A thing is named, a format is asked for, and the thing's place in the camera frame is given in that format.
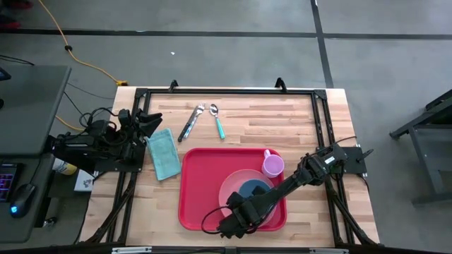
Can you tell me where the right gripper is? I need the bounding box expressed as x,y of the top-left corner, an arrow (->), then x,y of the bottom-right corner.
217,186 -> 266,239

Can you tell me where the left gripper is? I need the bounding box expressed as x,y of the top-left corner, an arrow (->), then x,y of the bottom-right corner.
118,108 -> 163,142

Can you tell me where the blue plastic bowl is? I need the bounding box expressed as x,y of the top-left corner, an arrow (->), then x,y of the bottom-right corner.
238,179 -> 273,199

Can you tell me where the pink plastic plate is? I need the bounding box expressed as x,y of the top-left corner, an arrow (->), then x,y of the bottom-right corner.
218,169 -> 280,229

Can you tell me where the black serrated knife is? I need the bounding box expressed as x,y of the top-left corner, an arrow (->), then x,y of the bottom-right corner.
177,105 -> 199,143

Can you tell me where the teal cloth napkin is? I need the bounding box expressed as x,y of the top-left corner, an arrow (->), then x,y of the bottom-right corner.
145,127 -> 182,182

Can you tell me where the fork with striped handle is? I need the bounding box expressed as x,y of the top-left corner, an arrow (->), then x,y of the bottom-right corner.
183,102 -> 206,139

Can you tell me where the pink plastic mug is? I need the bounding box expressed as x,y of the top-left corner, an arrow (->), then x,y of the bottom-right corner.
261,149 -> 285,179

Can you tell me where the spoon with teal handle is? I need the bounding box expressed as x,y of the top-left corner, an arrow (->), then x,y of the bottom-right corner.
209,103 -> 227,140

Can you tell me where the red plastic tray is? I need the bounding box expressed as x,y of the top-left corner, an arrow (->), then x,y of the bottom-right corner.
178,147 -> 287,232

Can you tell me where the white cardboard box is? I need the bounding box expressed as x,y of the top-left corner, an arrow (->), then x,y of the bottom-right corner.
73,169 -> 98,193

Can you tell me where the white and yellow bottle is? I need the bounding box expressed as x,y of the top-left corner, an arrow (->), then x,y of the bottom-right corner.
52,158 -> 78,176

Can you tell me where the grey desk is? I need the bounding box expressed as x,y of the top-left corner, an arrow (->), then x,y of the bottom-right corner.
0,65 -> 73,244

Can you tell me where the black computer mouse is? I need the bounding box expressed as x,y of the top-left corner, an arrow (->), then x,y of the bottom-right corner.
9,183 -> 37,219

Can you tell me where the backlit keyboard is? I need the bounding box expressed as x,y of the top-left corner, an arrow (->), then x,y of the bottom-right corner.
0,162 -> 18,203

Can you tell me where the dark red item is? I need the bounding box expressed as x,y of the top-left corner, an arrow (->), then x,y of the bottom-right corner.
0,13 -> 21,30
0,0 -> 35,11

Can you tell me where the grey metal cart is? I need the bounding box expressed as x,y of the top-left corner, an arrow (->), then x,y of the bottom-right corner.
389,88 -> 452,205

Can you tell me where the right arm black wrist cable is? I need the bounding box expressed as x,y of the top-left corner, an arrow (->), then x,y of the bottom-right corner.
201,206 -> 234,236

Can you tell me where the yellow extension cable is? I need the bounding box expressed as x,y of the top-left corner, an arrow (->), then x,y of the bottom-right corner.
37,0 -> 129,87
55,115 -> 88,133

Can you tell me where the black aluminium rig frame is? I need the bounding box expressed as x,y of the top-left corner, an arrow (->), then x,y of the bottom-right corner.
79,86 -> 381,248

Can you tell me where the silver metal bracket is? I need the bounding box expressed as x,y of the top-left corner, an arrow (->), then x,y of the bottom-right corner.
309,248 -> 350,254
112,246 -> 153,254

